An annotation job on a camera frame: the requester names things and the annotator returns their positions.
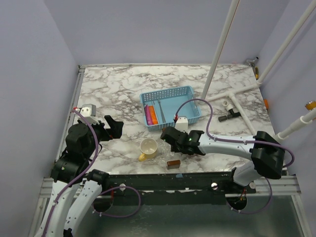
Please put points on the light blue perforated basket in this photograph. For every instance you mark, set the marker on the light blue perforated basket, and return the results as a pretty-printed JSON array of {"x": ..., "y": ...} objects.
[{"x": 171, "y": 99}]

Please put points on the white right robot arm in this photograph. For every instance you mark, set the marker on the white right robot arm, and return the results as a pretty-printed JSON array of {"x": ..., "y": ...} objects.
[{"x": 265, "y": 154}]

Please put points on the orange yellow clamp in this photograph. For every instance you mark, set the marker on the orange yellow clamp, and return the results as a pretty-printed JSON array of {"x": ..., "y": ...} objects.
[{"x": 310, "y": 105}]

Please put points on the yellow mug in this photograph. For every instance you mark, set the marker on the yellow mug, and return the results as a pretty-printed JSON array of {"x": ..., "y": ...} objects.
[{"x": 148, "y": 148}]

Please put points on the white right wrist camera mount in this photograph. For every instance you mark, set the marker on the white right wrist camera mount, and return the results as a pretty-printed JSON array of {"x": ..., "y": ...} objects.
[{"x": 181, "y": 123}]

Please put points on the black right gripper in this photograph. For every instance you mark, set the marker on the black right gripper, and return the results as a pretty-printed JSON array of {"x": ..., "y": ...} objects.
[{"x": 174, "y": 149}]

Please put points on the white pvc pipe frame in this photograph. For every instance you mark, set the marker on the white pvc pipe frame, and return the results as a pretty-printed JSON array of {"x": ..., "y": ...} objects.
[{"x": 287, "y": 79}]

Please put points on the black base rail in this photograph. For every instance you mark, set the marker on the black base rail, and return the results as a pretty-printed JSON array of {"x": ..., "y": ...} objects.
[{"x": 167, "y": 189}]

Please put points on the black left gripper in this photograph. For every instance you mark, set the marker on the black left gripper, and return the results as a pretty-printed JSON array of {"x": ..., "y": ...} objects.
[{"x": 116, "y": 128}]

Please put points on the grey toothbrush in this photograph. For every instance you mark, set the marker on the grey toothbrush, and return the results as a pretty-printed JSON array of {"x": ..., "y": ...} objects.
[{"x": 161, "y": 111}]

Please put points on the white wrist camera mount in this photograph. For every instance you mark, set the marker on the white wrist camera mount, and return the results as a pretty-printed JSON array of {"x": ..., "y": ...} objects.
[
  {"x": 88, "y": 111},
  {"x": 181, "y": 123}
]

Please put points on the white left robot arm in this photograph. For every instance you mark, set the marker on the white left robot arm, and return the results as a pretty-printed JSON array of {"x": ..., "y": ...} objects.
[{"x": 74, "y": 188}]

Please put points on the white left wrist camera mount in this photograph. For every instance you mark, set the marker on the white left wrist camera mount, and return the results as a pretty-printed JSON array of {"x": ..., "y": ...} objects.
[{"x": 88, "y": 111}]

